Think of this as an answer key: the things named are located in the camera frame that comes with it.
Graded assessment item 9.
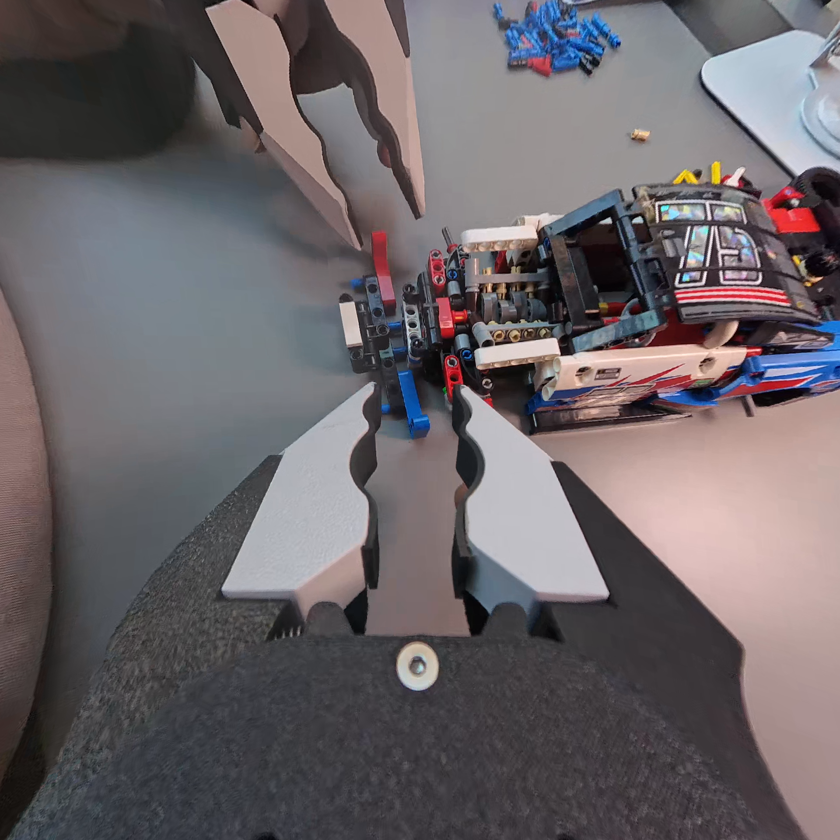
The black rubber toy tire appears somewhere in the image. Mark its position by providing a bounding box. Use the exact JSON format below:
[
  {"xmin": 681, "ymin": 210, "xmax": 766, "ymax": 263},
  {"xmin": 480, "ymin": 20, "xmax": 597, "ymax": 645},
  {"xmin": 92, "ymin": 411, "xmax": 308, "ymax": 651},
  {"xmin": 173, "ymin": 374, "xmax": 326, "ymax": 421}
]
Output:
[{"xmin": 793, "ymin": 166, "xmax": 840, "ymax": 212}]

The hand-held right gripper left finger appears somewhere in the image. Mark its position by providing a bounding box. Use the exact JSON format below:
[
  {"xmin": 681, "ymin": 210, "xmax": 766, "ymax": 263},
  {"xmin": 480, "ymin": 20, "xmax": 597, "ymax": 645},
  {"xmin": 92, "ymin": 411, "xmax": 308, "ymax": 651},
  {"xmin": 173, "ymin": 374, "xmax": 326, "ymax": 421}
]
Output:
[{"xmin": 222, "ymin": 382, "xmax": 383, "ymax": 635}]

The small black white toy brick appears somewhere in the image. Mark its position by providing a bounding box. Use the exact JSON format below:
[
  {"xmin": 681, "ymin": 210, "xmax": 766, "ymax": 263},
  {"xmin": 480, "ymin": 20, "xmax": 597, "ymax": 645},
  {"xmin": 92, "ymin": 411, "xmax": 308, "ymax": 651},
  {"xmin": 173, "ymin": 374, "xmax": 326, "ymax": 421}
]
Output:
[{"xmin": 338, "ymin": 295, "xmax": 366, "ymax": 350}]

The grey desk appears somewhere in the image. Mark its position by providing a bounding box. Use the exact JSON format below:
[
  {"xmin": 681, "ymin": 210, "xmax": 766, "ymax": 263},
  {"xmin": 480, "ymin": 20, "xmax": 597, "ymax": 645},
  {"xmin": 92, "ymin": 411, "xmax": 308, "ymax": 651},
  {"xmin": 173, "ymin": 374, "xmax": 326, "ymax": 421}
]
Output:
[{"xmin": 0, "ymin": 0, "xmax": 840, "ymax": 840}]

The pile of blue toy pins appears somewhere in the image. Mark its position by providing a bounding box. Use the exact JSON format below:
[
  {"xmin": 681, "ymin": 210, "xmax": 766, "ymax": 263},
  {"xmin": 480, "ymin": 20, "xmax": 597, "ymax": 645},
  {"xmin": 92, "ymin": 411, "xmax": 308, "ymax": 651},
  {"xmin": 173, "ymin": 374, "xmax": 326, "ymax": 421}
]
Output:
[{"xmin": 492, "ymin": 0, "xmax": 623, "ymax": 78}]

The white blue toy race car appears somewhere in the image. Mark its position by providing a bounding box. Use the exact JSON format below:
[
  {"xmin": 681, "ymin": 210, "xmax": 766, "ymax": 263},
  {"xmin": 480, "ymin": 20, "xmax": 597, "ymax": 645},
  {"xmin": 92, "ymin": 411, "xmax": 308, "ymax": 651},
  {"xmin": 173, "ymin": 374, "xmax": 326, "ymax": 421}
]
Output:
[{"xmin": 420, "ymin": 164, "xmax": 840, "ymax": 438}]

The black toy beam assembly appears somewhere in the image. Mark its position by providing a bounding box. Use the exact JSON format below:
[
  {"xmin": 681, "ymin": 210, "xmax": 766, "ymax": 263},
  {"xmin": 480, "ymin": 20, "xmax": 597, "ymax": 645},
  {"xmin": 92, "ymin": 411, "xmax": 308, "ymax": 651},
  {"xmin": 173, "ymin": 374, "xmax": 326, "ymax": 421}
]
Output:
[{"xmin": 338, "ymin": 230, "xmax": 435, "ymax": 441}]

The pile of mixed toy pieces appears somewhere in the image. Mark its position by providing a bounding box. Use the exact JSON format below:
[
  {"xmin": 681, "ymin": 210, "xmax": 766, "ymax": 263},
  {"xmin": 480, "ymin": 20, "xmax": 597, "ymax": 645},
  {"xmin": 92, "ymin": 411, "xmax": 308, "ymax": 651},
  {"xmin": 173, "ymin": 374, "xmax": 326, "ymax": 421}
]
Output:
[{"xmin": 672, "ymin": 159, "xmax": 750, "ymax": 189}]

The silver laptop stand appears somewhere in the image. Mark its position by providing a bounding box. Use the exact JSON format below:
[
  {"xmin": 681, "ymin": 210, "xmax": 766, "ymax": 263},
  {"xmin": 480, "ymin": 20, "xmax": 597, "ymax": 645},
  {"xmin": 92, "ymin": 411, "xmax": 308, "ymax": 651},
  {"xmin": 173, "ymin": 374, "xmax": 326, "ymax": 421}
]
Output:
[{"xmin": 699, "ymin": 26, "xmax": 840, "ymax": 178}]

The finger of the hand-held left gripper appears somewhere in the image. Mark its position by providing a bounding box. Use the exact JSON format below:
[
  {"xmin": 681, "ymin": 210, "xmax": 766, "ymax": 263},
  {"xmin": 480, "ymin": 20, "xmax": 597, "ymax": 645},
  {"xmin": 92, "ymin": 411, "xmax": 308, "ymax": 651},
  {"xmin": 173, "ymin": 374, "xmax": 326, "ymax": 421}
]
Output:
[
  {"xmin": 205, "ymin": 0, "xmax": 364, "ymax": 252},
  {"xmin": 322, "ymin": 0, "xmax": 426, "ymax": 221}
]

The dark cloth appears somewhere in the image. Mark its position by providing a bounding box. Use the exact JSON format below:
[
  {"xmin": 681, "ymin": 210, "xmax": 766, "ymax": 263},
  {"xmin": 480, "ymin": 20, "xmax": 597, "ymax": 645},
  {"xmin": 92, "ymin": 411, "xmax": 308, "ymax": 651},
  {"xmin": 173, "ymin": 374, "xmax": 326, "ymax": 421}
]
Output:
[{"xmin": 0, "ymin": 712, "xmax": 47, "ymax": 840}]

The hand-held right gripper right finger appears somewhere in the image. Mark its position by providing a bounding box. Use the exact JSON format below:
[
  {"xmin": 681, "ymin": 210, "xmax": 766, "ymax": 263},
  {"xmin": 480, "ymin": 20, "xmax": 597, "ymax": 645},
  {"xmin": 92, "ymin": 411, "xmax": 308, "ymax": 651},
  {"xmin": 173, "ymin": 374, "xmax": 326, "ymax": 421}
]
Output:
[{"xmin": 451, "ymin": 385, "xmax": 611, "ymax": 621}]

